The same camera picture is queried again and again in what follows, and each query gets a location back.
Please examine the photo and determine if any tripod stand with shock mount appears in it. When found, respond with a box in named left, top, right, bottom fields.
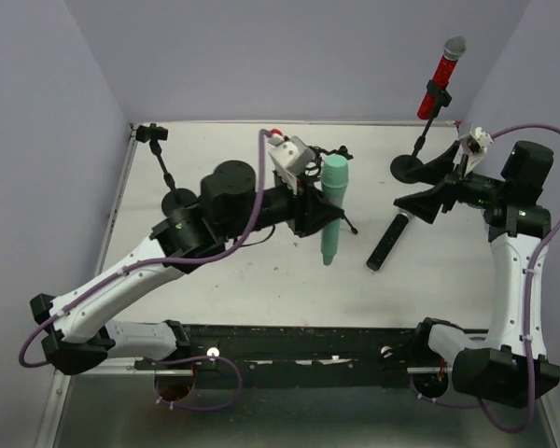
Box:
left=306, top=147, right=352, bottom=245

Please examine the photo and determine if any round-base mic stand with clip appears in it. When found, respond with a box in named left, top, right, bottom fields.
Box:
left=390, top=79, right=452, bottom=184

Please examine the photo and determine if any mint green microphone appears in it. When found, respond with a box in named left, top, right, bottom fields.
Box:
left=318, top=155, right=349, bottom=267

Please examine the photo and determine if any black glitter microphone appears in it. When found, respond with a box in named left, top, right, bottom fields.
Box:
left=366, top=210, right=412, bottom=272

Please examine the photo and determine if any red glitter microphone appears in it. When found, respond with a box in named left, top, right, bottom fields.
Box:
left=417, top=35, right=467, bottom=119

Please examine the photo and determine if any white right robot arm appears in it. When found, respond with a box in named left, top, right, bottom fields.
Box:
left=394, top=141, right=560, bottom=409

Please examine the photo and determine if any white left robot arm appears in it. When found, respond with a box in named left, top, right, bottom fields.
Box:
left=30, top=155, right=348, bottom=375

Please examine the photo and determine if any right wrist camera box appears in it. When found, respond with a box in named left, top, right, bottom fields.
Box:
left=458, top=124, right=494, bottom=175

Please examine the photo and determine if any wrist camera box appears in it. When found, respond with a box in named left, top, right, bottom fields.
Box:
left=268, top=130, right=315, bottom=195
left=458, top=124, right=494, bottom=175

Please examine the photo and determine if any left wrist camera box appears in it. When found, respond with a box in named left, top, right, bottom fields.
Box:
left=268, top=130, right=315, bottom=195

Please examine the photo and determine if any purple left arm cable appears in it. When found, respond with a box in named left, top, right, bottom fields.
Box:
left=18, top=129, right=274, bottom=371

